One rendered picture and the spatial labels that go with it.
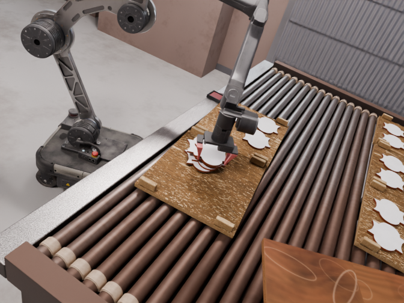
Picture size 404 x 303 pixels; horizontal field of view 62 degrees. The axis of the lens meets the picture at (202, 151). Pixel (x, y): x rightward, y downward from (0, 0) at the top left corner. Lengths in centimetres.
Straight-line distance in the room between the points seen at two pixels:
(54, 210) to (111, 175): 22
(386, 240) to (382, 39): 299
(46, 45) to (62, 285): 142
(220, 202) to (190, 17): 319
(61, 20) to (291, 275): 172
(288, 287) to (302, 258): 10
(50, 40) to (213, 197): 126
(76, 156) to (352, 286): 174
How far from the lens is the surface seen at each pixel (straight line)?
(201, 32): 407
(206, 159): 118
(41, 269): 88
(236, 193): 118
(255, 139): 148
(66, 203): 105
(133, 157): 122
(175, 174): 116
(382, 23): 407
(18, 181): 244
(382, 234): 137
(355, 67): 416
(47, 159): 222
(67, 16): 207
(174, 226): 103
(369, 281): 103
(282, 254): 92
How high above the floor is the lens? 169
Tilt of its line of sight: 35 degrees down
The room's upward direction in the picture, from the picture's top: 19 degrees clockwise
